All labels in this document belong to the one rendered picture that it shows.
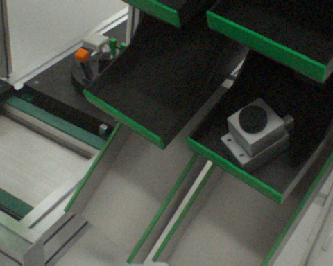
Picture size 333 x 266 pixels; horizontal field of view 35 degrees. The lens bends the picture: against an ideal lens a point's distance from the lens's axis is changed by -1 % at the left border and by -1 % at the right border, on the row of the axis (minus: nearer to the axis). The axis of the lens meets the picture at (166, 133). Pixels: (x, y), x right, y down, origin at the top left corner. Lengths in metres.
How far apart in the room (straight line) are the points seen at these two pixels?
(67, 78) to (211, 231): 0.53
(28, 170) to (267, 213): 0.47
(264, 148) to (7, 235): 0.43
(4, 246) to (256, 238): 0.37
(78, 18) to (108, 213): 0.91
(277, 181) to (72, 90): 0.60
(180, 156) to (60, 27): 0.87
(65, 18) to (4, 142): 0.63
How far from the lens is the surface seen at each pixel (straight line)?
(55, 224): 0.85
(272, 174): 0.61
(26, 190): 0.96
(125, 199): 0.78
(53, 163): 1.00
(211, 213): 0.74
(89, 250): 0.94
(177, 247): 0.76
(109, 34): 1.29
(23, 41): 1.48
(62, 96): 1.07
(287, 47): 0.52
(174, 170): 0.75
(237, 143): 0.59
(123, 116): 0.64
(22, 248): 0.82
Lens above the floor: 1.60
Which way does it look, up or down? 39 degrees down
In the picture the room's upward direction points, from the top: 7 degrees clockwise
